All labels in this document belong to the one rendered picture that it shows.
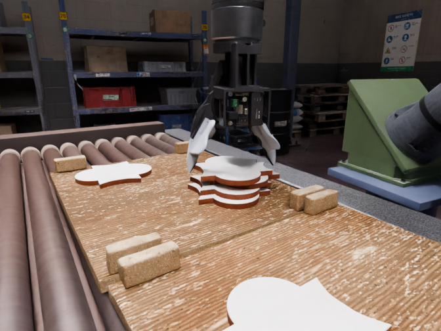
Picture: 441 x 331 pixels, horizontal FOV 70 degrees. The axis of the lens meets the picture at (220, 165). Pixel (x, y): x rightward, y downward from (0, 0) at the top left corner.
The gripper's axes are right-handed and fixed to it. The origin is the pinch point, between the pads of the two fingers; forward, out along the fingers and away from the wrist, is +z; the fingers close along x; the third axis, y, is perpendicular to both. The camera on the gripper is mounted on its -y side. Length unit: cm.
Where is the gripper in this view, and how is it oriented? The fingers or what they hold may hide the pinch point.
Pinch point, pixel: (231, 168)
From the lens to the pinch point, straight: 54.2
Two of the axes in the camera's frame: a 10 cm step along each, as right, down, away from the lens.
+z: 0.0, 9.6, 2.9
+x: 9.6, -0.8, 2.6
